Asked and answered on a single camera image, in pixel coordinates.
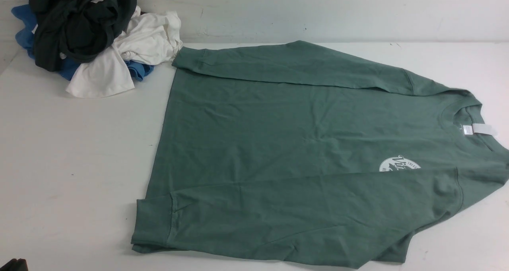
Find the green long-sleeved shirt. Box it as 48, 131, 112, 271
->
131, 41, 508, 269

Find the white crumpled shirt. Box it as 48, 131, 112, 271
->
66, 7, 183, 99

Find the blue crumpled garment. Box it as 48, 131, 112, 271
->
11, 4, 154, 81

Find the dark green crumpled garment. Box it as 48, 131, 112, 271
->
29, 0, 138, 72

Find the black object at corner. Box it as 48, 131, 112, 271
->
0, 258, 28, 271

